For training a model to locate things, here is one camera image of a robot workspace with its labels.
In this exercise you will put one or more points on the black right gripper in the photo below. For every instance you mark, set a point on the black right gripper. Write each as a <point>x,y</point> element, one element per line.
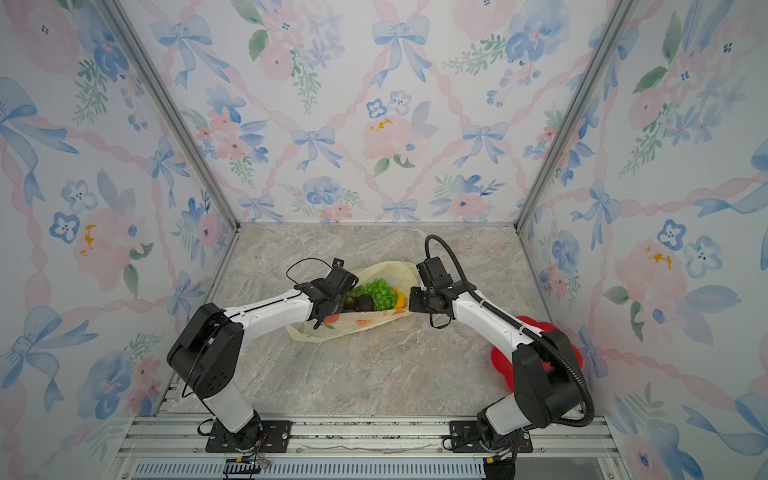
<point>414,299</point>

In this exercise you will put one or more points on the yellow printed plastic bag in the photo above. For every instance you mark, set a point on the yellow printed plastic bag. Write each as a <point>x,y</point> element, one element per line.
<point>401,275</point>

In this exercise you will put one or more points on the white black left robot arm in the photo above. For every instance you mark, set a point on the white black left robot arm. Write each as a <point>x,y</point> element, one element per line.
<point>206,353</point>

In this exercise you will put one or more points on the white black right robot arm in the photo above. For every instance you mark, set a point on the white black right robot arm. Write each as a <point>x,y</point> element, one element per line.
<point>548,385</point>

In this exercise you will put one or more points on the yellow banana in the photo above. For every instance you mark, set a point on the yellow banana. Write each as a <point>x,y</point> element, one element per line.
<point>401,301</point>

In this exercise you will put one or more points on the green grape bunch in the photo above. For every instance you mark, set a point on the green grape bunch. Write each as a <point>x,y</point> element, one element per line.
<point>381,291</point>

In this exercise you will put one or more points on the dark avocado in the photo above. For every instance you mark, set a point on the dark avocado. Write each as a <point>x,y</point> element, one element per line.
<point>364,303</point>

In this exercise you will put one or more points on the red flower-shaped plate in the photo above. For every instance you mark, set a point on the red flower-shaped plate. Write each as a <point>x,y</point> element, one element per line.
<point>507,365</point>

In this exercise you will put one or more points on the aluminium corner post right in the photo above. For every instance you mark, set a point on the aluminium corner post right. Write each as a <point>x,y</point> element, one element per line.
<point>615,28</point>

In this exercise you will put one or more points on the aluminium corner post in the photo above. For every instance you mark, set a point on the aluminium corner post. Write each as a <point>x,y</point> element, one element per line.
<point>615,28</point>
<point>116,17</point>

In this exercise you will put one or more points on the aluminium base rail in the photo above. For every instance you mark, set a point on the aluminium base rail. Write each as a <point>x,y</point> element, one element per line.
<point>173,446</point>

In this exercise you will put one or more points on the aluminium corner post left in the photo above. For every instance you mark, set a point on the aluminium corner post left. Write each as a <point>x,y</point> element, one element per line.
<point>116,17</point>

